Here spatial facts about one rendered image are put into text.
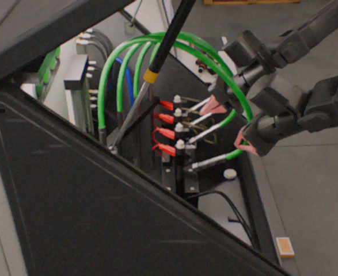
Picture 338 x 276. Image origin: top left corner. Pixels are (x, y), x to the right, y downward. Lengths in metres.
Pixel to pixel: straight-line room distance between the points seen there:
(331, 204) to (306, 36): 1.82
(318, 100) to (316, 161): 2.27
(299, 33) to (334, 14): 0.08
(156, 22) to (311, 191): 1.73
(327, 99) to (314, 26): 0.29
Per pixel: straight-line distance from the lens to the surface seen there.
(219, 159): 1.02
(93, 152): 0.73
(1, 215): 0.86
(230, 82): 0.91
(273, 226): 1.16
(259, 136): 0.90
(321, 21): 1.04
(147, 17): 1.35
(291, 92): 0.82
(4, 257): 0.95
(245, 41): 0.99
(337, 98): 0.77
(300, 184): 2.82
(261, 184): 1.28
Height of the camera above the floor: 1.76
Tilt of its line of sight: 35 degrees down
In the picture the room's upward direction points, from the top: straight up
